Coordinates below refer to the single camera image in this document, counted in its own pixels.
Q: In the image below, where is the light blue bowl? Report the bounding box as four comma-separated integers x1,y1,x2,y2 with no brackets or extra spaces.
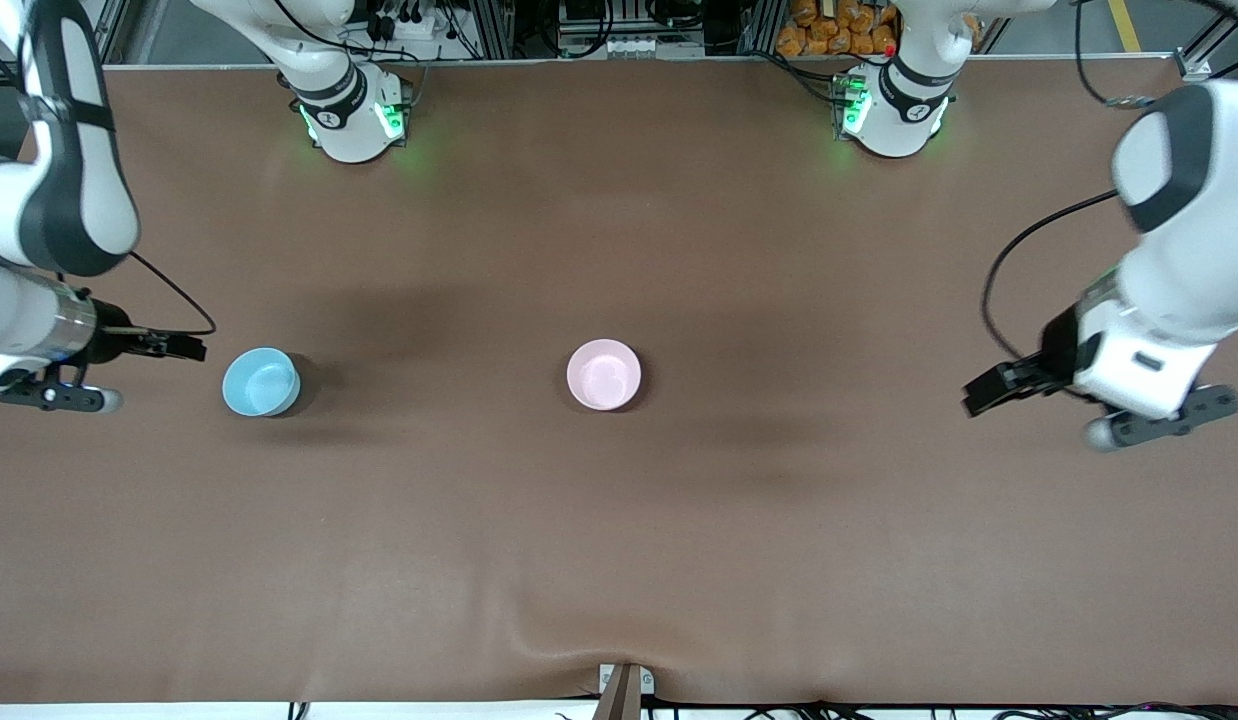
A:
222,347,302,418

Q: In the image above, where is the light pink bowl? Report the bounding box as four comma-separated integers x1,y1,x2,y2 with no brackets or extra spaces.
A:
566,339,643,412

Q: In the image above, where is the white power strip with plugs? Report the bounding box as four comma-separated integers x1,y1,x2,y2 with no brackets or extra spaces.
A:
362,5,452,43

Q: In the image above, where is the orange snack packets pile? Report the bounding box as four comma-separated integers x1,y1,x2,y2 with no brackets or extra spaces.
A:
776,0,980,57

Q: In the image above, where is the brown table cover mat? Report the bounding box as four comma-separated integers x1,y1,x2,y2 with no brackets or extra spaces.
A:
0,58,1238,706

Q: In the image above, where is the white socket strip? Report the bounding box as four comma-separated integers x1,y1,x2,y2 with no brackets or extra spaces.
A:
577,35,682,59

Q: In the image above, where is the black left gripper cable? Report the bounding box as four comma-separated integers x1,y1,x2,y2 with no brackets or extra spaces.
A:
981,0,1158,367

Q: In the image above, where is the aluminium frame post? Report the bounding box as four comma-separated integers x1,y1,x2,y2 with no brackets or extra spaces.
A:
739,0,786,56
474,0,516,59

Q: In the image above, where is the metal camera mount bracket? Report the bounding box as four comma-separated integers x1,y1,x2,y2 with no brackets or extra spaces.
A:
592,662,656,720

